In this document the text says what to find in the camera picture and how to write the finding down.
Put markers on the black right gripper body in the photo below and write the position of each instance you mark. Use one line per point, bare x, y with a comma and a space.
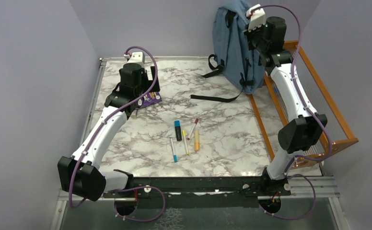
254, 38

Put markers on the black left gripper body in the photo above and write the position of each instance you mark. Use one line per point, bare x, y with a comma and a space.
149, 83

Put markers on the purple activity book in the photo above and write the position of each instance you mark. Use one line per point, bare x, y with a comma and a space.
149, 99

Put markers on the blue student backpack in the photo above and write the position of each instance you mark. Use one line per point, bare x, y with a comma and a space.
235, 61

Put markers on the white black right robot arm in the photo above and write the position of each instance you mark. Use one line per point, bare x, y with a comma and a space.
305, 125

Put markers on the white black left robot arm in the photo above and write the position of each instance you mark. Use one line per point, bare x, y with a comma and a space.
79, 174

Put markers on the black blue highlighter marker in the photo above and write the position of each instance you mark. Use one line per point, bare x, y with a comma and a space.
178, 130

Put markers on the yellow capped white pen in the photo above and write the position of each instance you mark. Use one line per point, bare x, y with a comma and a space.
185, 142

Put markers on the red capped white pen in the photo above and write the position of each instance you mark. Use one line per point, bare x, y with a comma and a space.
192, 129

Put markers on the orange highlighter marker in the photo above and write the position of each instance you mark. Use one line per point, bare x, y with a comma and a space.
196, 140

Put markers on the blue capped white pen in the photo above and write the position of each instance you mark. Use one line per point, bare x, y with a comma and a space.
173, 149

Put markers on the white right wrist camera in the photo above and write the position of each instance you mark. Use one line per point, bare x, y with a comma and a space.
256, 16

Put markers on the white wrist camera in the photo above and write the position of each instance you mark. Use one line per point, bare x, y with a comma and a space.
256, 16
137, 58

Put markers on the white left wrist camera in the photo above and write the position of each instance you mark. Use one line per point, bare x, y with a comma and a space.
137, 58

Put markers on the wooden wire rack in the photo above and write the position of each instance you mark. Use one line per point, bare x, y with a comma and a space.
340, 133

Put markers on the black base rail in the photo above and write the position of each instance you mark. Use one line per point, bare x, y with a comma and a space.
199, 192

